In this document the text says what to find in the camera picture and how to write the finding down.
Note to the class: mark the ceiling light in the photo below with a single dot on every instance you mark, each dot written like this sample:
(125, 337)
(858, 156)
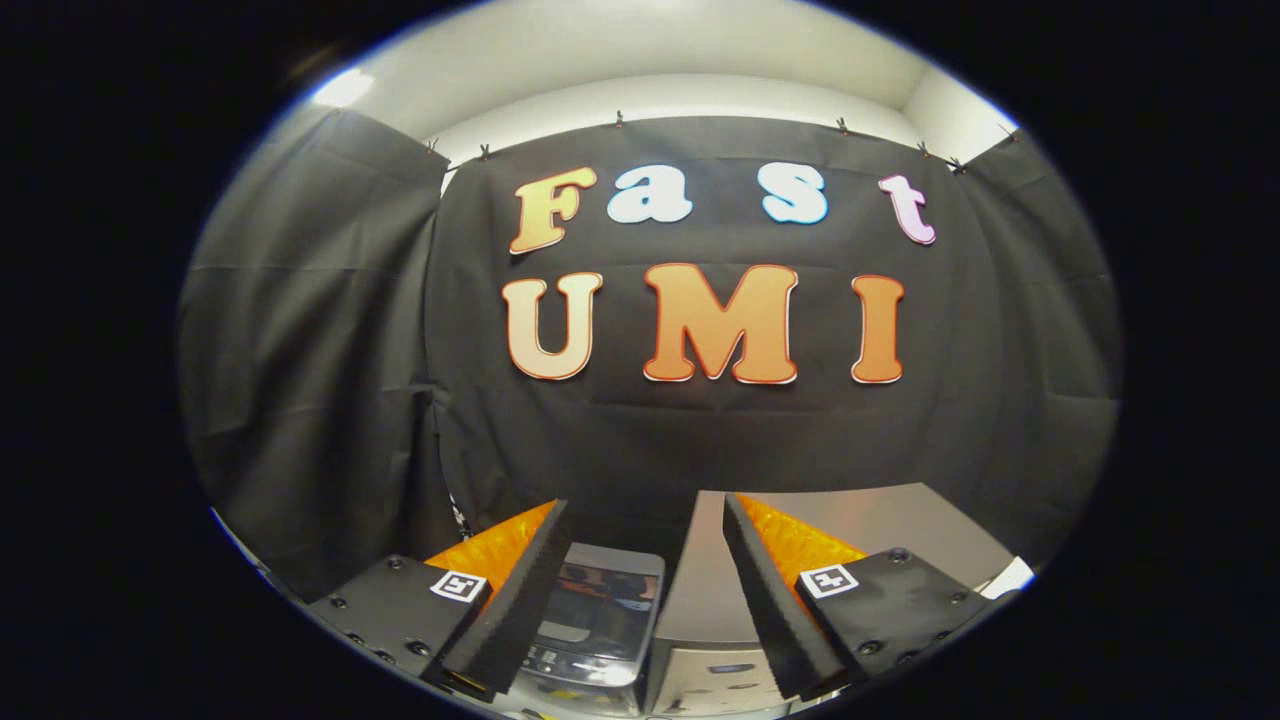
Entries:
(342, 88)

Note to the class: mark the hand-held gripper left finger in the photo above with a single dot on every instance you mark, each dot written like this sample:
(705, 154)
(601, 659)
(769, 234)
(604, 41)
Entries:
(505, 620)

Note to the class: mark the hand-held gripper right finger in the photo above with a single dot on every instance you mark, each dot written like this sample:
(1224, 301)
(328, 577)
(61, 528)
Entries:
(785, 620)

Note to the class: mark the white paper sheet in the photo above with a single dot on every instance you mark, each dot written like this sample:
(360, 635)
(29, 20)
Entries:
(1010, 578)

